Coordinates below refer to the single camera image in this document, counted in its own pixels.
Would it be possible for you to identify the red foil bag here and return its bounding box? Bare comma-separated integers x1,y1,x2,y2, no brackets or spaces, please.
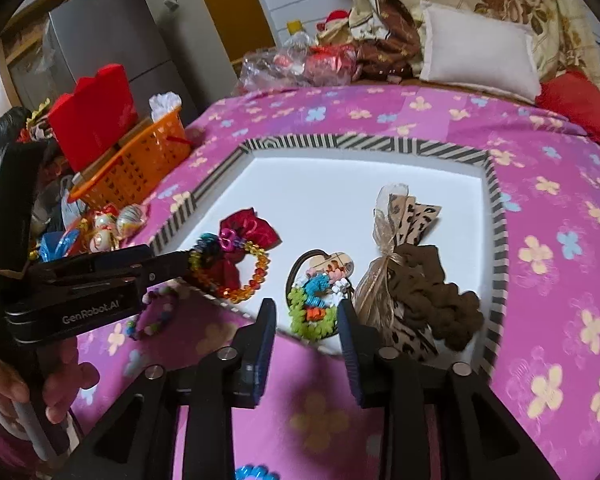
302,44,361,86

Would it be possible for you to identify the orange plastic basket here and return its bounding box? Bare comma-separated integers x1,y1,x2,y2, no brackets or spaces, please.
69,106,193,211

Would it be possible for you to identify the striped foil ball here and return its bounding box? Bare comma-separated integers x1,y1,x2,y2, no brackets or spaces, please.
116,204,146,236

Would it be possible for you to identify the crochet flower hair tie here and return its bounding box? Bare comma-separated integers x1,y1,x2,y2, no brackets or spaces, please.
287,248,355,339

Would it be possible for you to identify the pastel bead bracelet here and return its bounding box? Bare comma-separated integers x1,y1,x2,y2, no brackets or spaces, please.
127,287,182,342

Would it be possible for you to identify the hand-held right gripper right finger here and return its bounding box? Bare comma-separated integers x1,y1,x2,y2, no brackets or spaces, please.
336,300,563,480

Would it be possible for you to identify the santa toy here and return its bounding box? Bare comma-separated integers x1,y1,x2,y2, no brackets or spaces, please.
316,10,351,41

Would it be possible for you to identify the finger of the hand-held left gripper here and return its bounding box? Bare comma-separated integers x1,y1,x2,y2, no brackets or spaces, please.
30,244,152,283
125,251,196,287

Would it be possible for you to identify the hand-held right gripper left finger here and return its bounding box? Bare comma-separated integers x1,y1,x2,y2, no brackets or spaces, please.
55,298,278,480

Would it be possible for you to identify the blue plastic wrap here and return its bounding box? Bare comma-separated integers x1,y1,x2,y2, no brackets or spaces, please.
40,225,88,261

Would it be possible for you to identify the red box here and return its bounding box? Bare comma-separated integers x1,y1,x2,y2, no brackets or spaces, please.
48,63,138,171

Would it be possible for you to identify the striped box lid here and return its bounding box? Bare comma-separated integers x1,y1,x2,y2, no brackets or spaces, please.
150,132,509,366

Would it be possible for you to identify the clear plastic bag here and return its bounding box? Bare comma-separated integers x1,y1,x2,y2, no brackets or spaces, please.
237,47,311,93

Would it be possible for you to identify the rainbow bead bracelet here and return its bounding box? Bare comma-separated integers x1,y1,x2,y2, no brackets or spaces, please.
189,233,271,304

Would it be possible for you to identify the grey refrigerator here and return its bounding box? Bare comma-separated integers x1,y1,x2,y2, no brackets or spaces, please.
45,0,231,116

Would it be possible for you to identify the person's left hand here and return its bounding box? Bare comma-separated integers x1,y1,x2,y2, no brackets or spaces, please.
0,335,97,426

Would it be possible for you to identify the white pillow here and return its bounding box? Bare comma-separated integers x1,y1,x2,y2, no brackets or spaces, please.
419,1,540,103

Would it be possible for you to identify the yellow cap plastic bottle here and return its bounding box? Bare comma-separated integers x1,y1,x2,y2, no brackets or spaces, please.
285,20,316,51

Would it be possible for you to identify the small cat figurine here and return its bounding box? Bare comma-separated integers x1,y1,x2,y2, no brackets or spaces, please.
90,212,118,253

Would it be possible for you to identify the wooden shelf frame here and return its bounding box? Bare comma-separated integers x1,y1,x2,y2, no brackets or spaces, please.
0,7,53,111

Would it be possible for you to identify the brown patterned blanket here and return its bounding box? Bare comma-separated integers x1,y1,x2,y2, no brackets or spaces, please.
350,0,426,81

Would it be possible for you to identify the brown leopard hair bow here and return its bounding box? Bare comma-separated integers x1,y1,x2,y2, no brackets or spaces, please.
352,183,485,361

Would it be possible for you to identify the red cushion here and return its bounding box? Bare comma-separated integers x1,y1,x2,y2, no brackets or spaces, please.
536,71,600,158

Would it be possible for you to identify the white cloth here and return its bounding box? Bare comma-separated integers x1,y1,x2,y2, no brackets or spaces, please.
149,92,182,123

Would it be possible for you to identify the red satin hair bow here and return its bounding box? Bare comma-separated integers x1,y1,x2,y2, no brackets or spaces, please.
207,210,283,301

